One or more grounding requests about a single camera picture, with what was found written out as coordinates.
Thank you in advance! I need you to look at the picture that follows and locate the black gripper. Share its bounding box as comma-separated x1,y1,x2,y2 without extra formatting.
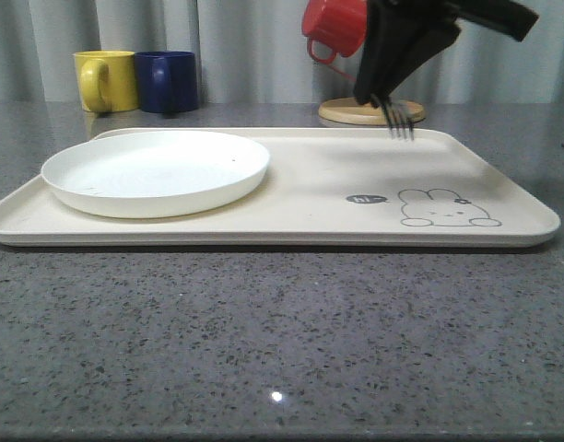
353,0,539,104

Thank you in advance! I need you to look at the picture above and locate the silver fork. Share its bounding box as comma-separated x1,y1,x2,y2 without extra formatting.
370,94,414,141

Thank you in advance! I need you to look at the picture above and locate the white round plate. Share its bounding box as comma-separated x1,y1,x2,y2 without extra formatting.
41,130,270,219

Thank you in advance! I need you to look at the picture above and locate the red mug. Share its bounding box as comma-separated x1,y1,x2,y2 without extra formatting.
301,0,367,64

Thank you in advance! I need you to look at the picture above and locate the wooden mug tree stand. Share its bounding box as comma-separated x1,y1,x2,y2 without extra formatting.
317,96,427,126

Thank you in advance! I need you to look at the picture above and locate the grey curtain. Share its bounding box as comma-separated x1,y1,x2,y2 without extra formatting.
0,1,564,104

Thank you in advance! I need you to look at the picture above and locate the beige rabbit serving tray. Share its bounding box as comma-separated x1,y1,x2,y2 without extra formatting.
0,128,560,247

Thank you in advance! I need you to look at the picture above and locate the dark blue mug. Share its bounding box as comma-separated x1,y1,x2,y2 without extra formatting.
134,51,199,113

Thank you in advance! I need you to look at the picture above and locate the yellow mug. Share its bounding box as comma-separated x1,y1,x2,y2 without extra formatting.
74,50,139,113

